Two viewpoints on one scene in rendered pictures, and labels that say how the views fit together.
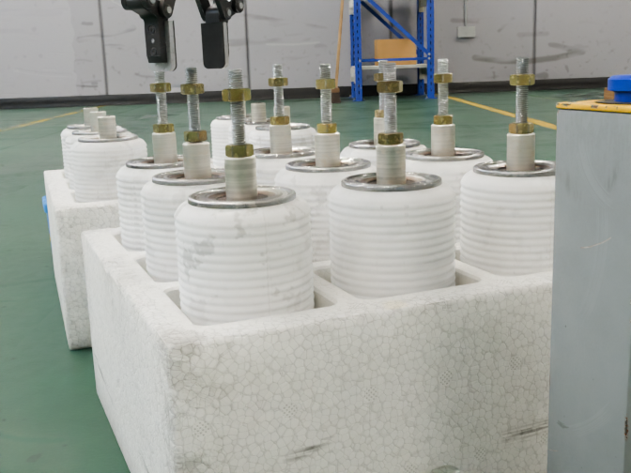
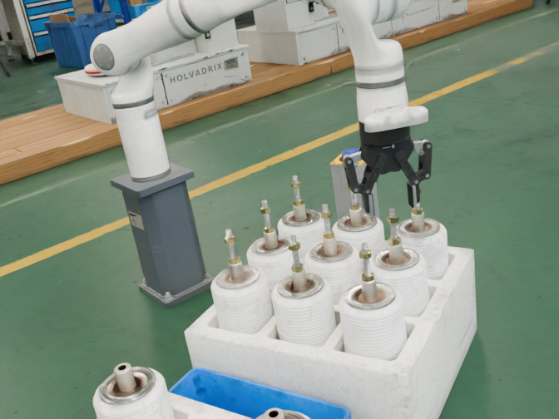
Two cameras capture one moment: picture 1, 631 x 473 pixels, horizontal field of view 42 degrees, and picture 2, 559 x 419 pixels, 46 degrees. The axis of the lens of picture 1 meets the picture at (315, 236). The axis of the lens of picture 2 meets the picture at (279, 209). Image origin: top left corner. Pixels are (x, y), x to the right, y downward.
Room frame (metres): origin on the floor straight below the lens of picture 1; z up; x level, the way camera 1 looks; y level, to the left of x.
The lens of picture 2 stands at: (1.37, 0.76, 0.77)
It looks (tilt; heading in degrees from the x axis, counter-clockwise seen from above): 23 degrees down; 235
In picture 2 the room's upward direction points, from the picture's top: 9 degrees counter-clockwise
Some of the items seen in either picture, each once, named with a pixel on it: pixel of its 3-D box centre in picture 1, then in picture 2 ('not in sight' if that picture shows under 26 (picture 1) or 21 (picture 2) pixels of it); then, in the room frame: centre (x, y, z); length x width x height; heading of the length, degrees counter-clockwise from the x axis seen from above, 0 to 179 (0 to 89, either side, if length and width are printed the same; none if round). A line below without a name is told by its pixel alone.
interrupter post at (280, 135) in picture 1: (280, 141); (299, 278); (0.83, 0.03, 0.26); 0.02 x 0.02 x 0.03
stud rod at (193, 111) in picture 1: (193, 114); (393, 230); (0.68, 0.10, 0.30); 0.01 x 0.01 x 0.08
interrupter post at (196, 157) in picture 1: (196, 162); (395, 252); (0.68, 0.10, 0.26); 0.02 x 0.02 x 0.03
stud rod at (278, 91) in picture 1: (279, 102); (295, 258); (0.83, 0.03, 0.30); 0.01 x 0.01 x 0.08
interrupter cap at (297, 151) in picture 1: (281, 153); (300, 286); (0.83, 0.03, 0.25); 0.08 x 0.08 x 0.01
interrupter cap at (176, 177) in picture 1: (198, 177); (396, 258); (0.68, 0.10, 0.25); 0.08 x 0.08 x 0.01
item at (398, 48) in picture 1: (394, 52); not in sight; (6.68, -0.68, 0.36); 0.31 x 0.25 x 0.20; 90
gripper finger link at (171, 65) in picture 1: (161, 46); (412, 194); (0.65, 0.11, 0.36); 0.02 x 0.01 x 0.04; 60
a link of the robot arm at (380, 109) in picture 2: not in sight; (385, 99); (0.69, 0.11, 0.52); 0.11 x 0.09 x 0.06; 60
